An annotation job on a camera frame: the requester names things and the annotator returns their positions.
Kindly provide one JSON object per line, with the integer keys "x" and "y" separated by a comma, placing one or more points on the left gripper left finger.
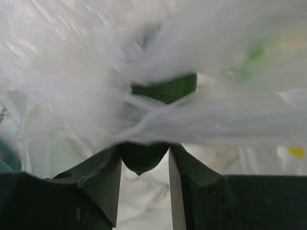
{"x": 84, "y": 197}

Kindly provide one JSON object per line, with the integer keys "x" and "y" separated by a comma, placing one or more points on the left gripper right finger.
{"x": 202, "y": 199}

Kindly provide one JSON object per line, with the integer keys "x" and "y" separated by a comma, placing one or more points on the blue transparent tray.
{"x": 8, "y": 159}

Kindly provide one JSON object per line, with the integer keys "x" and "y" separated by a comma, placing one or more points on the clear plastic bag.
{"x": 224, "y": 79}

